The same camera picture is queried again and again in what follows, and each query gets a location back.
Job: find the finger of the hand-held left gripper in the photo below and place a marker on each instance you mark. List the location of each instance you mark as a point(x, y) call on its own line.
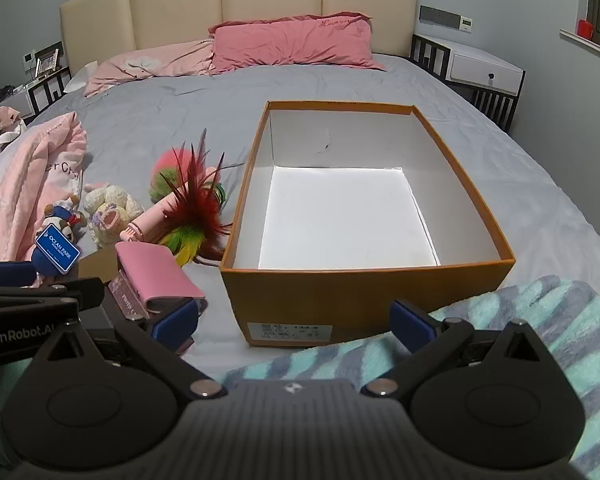
point(7, 274)
point(40, 296)

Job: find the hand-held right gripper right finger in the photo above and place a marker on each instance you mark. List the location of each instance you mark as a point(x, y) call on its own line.
point(411, 327)

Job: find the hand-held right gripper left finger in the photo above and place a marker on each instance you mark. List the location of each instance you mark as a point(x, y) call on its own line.
point(175, 321)

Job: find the mauve glitter box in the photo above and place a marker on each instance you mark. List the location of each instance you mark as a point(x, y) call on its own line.
point(127, 297)

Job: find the pink leather wallet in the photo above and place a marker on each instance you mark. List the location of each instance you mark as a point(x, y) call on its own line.
point(155, 270)

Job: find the pink handheld comb device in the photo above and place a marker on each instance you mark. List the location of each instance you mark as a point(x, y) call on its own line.
point(147, 220)

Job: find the red green feather toy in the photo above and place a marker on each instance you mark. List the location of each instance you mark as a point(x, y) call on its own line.
point(195, 210)

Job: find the orange cardboard box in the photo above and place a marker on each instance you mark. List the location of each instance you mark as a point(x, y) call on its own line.
point(290, 305)

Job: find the white crochet bunny plush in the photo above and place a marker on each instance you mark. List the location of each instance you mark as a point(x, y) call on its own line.
point(115, 202)

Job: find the pink peach plush toy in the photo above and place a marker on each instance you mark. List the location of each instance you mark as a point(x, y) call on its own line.
point(167, 162)

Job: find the brown cardboard piece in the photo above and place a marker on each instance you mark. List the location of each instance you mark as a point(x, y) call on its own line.
point(97, 262)

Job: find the pink blanket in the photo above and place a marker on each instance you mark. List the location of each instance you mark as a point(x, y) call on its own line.
point(25, 180)

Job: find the teal striped blanket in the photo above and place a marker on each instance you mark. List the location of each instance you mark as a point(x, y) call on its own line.
point(555, 310)

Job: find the white plush toy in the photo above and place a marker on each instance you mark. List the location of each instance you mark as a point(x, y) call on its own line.
point(0, 122)

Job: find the white cloth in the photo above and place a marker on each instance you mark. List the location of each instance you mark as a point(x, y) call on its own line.
point(80, 77)

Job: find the grey bed sheet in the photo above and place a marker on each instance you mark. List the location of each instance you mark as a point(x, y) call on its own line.
point(180, 110)

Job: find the light pink pillow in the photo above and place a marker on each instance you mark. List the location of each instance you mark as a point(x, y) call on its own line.
point(145, 65)

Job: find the white drawer nightstand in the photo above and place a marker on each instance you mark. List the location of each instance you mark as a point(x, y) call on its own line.
point(480, 67)

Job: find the dark pink pillow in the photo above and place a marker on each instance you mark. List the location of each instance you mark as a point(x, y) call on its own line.
point(290, 42)

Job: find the cream padded headboard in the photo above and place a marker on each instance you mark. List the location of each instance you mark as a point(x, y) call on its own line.
point(180, 5)

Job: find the white window sill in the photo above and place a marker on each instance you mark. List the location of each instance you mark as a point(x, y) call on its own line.
point(590, 44)

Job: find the red cup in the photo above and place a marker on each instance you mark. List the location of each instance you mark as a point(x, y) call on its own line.
point(585, 29)

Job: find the black frame nightstand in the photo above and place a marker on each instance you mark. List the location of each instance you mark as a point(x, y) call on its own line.
point(45, 92)

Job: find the small wall switch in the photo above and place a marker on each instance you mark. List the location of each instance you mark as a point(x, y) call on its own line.
point(28, 60)

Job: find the silver photo frame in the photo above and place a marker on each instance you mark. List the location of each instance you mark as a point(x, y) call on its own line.
point(47, 62)

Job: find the white wall thermostat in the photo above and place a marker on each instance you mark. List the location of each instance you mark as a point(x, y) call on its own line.
point(466, 23)

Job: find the grey wall switch panel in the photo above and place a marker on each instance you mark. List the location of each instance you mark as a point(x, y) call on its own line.
point(439, 16)

